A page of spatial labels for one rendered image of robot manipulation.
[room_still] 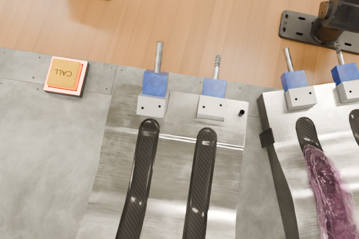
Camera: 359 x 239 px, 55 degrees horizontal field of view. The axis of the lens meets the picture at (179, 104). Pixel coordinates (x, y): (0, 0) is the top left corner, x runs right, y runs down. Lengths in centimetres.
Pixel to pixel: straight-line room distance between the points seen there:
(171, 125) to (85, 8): 38
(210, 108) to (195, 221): 20
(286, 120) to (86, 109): 42
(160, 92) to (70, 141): 24
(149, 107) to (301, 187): 30
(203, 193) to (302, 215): 17
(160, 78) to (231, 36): 27
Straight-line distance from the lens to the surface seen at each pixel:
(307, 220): 66
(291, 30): 84
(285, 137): 70
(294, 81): 72
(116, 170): 64
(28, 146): 79
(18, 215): 78
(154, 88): 61
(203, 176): 64
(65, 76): 76
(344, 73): 77
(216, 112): 62
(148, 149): 64
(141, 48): 80
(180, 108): 65
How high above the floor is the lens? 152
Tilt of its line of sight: 74 degrees down
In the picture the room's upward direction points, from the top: straight up
